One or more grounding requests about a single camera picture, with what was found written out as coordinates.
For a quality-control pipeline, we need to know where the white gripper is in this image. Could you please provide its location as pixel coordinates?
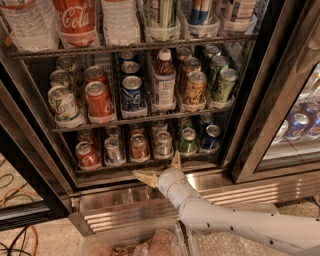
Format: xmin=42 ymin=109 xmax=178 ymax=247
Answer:
xmin=133 ymin=151 xmax=186 ymax=197

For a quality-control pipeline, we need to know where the white green 7up can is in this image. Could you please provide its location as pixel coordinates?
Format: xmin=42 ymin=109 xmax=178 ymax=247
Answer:
xmin=154 ymin=131 xmax=173 ymax=159

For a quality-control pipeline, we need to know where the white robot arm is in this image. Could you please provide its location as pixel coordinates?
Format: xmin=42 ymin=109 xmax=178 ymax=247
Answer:
xmin=133 ymin=153 xmax=320 ymax=256

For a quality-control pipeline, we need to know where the gold brown soda can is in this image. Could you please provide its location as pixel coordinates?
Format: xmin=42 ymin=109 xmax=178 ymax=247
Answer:
xmin=130 ymin=134 xmax=149 ymax=162

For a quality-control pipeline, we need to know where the green soda can bottom shelf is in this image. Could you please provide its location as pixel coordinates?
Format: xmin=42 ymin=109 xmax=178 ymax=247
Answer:
xmin=178 ymin=127 xmax=197 ymax=155

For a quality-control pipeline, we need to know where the silver diet cola can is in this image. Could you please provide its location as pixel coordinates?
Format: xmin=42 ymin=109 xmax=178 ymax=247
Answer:
xmin=104 ymin=137 xmax=125 ymax=166

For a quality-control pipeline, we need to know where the blue pepsi can bottom shelf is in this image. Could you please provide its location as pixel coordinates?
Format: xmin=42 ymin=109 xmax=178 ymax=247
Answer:
xmin=200 ymin=125 xmax=221 ymax=151

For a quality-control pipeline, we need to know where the large blue pepsi can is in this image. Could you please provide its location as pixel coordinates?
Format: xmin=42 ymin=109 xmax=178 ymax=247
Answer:
xmin=121 ymin=76 xmax=147 ymax=119

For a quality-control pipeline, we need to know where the red cola can bottom shelf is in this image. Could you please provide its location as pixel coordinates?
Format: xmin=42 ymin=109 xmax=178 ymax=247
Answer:
xmin=75 ymin=141 xmax=100 ymax=170

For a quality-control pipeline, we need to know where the metal fridge base grille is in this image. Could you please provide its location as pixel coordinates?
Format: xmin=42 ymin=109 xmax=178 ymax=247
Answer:
xmin=69 ymin=171 xmax=320 ymax=236

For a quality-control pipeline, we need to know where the large red cola can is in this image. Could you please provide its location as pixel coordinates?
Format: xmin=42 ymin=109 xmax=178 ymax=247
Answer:
xmin=85 ymin=82 xmax=114 ymax=123

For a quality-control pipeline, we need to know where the gold root beer can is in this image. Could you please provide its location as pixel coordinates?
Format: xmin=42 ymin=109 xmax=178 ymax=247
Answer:
xmin=182 ymin=71 xmax=207 ymax=112

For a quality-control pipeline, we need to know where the green ginger ale can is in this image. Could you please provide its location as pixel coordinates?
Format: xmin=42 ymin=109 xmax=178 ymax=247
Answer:
xmin=211 ymin=68 xmax=238 ymax=103

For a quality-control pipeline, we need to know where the large white 7up can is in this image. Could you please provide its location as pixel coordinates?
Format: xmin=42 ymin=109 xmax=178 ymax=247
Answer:
xmin=48 ymin=85 xmax=84 ymax=128

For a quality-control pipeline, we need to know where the right fridge glass door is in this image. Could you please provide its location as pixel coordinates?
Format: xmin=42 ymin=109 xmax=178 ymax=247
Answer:
xmin=233 ymin=0 xmax=320 ymax=183

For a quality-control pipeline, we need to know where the green tall can top shelf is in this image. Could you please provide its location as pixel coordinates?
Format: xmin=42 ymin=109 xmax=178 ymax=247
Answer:
xmin=143 ymin=0 xmax=177 ymax=41

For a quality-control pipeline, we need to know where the blue tall can top shelf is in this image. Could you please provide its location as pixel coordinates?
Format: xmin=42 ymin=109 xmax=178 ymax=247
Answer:
xmin=187 ymin=0 xmax=220 ymax=38

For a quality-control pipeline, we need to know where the left clear plastic bin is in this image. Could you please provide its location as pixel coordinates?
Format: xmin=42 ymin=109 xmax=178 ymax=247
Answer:
xmin=75 ymin=219 xmax=188 ymax=256

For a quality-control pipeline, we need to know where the clear plastic bin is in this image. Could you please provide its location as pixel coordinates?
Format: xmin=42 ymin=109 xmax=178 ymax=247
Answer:
xmin=185 ymin=203 xmax=300 ymax=256
xmin=75 ymin=219 xmax=188 ymax=256

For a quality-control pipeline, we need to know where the right clear plastic bin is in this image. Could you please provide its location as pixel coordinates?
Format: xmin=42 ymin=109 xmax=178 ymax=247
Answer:
xmin=185 ymin=203 xmax=300 ymax=256

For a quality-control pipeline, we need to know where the brown tea bottle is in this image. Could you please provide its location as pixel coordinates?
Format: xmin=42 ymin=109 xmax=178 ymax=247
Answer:
xmin=152 ymin=49 xmax=176 ymax=111

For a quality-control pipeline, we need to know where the clear water bottle middle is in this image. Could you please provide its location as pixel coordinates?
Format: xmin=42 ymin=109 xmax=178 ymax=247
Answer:
xmin=101 ymin=0 xmax=140 ymax=46

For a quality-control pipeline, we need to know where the clear water bottle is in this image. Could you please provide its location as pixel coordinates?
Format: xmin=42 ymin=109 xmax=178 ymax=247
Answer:
xmin=0 ymin=0 xmax=59 ymax=52
xmin=101 ymin=0 xmax=140 ymax=46

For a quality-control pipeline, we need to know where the red coca cola bottle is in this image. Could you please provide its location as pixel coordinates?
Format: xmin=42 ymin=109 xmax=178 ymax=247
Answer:
xmin=52 ymin=0 xmax=98 ymax=48

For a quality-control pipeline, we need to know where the clear water bottle left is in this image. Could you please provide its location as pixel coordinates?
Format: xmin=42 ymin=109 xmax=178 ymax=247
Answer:
xmin=0 ymin=0 xmax=59 ymax=52

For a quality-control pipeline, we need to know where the orange cable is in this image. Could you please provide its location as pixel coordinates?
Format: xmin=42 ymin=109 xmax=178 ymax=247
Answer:
xmin=0 ymin=187 xmax=40 ymax=256

